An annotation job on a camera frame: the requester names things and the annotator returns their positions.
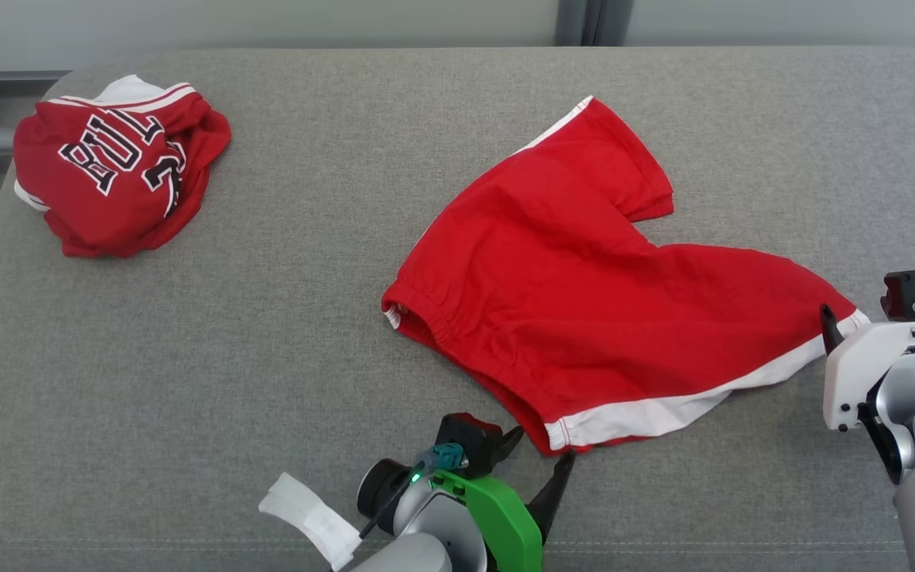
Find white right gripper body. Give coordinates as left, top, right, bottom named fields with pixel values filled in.
left=823, top=319, right=915, bottom=434

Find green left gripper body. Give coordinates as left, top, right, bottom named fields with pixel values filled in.
left=426, top=469, right=544, bottom=572

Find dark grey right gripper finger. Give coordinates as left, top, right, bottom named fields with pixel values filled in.
left=820, top=304, right=847, bottom=356

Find red shorts with white trim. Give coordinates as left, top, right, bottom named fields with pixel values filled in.
left=381, top=96, right=871, bottom=455

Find red Bulls basketball jersey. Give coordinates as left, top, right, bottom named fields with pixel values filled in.
left=13, top=75, right=232, bottom=259

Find grey double metal frame post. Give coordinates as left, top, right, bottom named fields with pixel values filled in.
left=555, top=0, right=635, bottom=47

